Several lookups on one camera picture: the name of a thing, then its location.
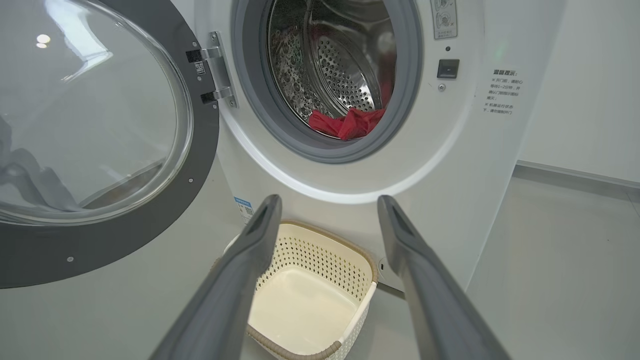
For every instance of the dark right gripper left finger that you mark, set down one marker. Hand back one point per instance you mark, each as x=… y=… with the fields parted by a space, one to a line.
x=235 y=290

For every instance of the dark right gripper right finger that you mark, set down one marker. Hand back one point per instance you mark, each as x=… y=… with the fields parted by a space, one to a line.
x=430 y=300

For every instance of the plain red garment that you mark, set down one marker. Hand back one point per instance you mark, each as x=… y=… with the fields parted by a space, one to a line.
x=350 y=125

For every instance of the round black glass washer door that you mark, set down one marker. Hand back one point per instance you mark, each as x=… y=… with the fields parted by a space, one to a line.
x=30 y=260

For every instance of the cream perforated laundry basket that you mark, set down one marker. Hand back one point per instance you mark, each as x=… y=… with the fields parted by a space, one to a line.
x=310 y=310

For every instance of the white front-load washing machine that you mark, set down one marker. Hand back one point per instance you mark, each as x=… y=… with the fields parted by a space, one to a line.
x=450 y=175

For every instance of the silver door hinge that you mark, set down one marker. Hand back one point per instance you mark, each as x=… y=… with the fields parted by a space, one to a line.
x=220 y=65

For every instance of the black door latch socket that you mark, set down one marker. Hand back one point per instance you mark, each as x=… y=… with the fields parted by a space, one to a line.
x=448 y=68

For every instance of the washing machine drum opening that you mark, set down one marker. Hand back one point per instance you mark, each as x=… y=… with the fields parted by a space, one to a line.
x=340 y=75

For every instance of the blue energy label sticker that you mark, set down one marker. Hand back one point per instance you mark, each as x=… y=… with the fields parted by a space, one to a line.
x=244 y=209

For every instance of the printed warning text label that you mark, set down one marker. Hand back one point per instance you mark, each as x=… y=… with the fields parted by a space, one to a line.
x=504 y=92

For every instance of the grey pictogram warning sticker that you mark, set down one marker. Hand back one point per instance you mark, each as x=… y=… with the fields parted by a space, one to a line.
x=444 y=17

